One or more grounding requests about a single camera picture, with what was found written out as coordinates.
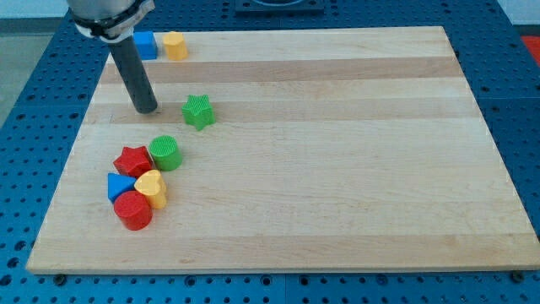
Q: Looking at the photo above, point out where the yellow heart block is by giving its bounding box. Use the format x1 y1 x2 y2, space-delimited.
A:
134 170 167 209

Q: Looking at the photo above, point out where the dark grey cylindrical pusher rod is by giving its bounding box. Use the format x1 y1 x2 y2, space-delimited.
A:
108 36 158 114

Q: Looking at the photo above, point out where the blue cube block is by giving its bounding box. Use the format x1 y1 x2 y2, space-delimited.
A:
133 31 158 60

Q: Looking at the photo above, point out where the green cylinder block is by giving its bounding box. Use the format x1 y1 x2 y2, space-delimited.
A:
148 135 182 171

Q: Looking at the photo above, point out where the yellow pentagon block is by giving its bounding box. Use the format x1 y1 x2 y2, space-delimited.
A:
163 31 189 61

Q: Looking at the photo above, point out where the red star block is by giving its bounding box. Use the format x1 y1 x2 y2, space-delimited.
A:
113 146 153 178

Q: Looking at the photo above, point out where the green star block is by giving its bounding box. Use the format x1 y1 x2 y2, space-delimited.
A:
181 95 215 131

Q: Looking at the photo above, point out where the blue triangle block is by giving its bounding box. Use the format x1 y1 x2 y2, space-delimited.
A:
107 173 136 204

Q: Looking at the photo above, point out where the red cylinder block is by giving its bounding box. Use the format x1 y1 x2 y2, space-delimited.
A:
113 190 153 231

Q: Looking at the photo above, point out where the red object at edge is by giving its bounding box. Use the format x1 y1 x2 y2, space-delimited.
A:
521 35 540 65

